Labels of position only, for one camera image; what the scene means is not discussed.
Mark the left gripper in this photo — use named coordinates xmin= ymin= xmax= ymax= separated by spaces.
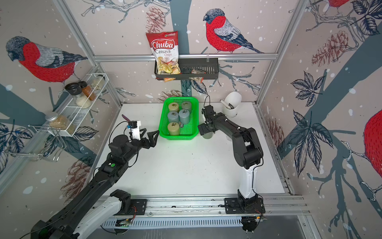
xmin=123 ymin=127 xmax=159 ymax=163

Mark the yellow tea canister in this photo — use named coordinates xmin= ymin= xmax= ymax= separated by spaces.
xmin=168 ymin=102 xmax=180 ymax=112
xmin=167 ymin=122 xmax=180 ymax=135

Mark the green tea canister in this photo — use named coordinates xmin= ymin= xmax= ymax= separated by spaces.
xmin=181 ymin=101 xmax=193 ymax=112
xmin=202 ymin=131 xmax=214 ymax=139

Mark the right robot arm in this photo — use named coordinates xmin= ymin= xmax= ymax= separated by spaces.
xmin=198 ymin=105 xmax=264 ymax=211

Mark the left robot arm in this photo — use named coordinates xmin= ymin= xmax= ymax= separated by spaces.
xmin=30 ymin=129 xmax=159 ymax=239

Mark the green plastic basket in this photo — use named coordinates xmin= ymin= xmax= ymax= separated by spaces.
xmin=159 ymin=97 xmax=200 ymax=140

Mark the white spoon in holder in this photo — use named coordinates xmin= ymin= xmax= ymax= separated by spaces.
xmin=220 ymin=100 xmax=231 ymax=109

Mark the white utensil holder cup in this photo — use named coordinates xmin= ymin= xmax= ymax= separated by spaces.
xmin=222 ymin=92 xmax=242 ymax=118

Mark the small snack packet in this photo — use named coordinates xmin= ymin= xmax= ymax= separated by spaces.
xmin=190 ymin=68 xmax=206 ymax=83

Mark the pale spice jar back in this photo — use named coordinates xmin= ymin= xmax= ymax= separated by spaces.
xmin=91 ymin=75 xmax=105 ymax=90

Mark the orange spice jar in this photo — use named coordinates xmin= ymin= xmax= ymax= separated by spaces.
xmin=79 ymin=81 xmax=96 ymax=101

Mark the black lid spice jar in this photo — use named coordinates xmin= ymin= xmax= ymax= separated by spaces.
xmin=65 ymin=83 xmax=91 ymax=109

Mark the silver lid grain jar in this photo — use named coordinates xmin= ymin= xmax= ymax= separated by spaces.
xmin=45 ymin=112 xmax=70 ymax=130

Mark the Chuba cassava chips bag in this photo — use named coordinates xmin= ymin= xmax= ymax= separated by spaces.
xmin=146 ymin=31 xmax=181 ymax=75

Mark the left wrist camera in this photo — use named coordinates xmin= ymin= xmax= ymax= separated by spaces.
xmin=127 ymin=120 xmax=141 ymax=140

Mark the dark wall-mounted basket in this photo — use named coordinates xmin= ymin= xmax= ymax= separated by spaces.
xmin=154 ymin=58 xmax=219 ymax=80

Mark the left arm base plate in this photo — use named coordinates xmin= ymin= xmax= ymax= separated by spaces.
xmin=110 ymin=189 xmax=148 ymax=216

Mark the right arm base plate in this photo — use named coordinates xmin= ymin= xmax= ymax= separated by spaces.
xmin=220 ymin=191 xmax=266 ymax=214

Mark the white wire spice rack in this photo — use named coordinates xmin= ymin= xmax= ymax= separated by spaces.
xmin=1 ymin=73 xmax=109 ymax=162

